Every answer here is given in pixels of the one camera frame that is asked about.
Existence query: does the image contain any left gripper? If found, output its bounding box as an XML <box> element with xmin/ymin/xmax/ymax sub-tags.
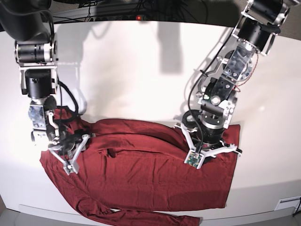
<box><xmin>193</xmin><ymin>113</ymin><xmax>225</xmax><ymax>151</ymax></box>

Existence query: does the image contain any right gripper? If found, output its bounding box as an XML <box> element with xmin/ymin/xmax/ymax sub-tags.
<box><xmin>48</xmin><ymin>131</ymin><xmax>89</xmax><ymax>160</ymax></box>

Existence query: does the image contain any red long-sleeve T-shirt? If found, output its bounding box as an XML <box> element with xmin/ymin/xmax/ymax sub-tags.
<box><xmin>40</xmin><ymin>118</ymin><xmax>237</xmax><ymax>226</ymax></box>

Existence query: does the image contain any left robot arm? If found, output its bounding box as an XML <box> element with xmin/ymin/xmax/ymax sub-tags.
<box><xmin>182</xmin><ymin>0</ymin><xmax>301</xmax><ymax>153</ymax></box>

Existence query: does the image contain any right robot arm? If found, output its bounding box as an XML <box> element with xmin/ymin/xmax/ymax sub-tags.
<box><xmin>0</xmin><ymin>0</ymin><xmax>89</xmax><ymax>162</ymax></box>

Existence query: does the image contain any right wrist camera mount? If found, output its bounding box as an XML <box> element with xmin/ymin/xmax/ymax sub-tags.
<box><xmin>48</xmin><ymin>130</ymin><xmax>95</xmax><ymax>175</ymax></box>

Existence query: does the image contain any white label box with cable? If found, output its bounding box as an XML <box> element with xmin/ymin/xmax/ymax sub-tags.
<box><xmin>275</xmin><ymin>196</ymin><xmax>301</xmax><ymax>213</ymax></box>

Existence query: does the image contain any black power strip red switch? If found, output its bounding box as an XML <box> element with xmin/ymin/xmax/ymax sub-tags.
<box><xmin>88</xmin><ymin>15</ymin><xmax>147</xmax><ymax>22</ymax></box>

